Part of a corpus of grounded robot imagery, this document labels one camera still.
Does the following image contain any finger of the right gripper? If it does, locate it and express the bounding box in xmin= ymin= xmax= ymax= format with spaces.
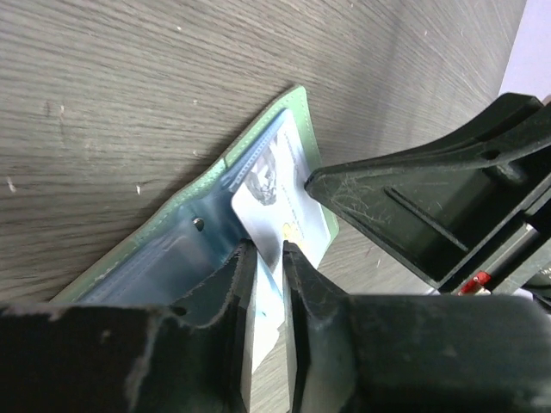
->
xmin=305 ymin=93 xmax=550 ymax=294

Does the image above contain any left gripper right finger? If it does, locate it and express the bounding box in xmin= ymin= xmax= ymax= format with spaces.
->
xmin=282 ymin=242 xmax=550 ymax=412

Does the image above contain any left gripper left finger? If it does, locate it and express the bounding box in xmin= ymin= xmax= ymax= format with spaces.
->
xmin=1 ymin=240 xmax=257 ymax=412

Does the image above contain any green leather card holder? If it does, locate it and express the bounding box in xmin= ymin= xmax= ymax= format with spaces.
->
xmin=51 ymin=84 xmax=341 ymax=305

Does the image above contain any white credit card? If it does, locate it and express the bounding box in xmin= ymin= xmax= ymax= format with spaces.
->
xmin=232 ymin=109 xmax=331 ymax=369

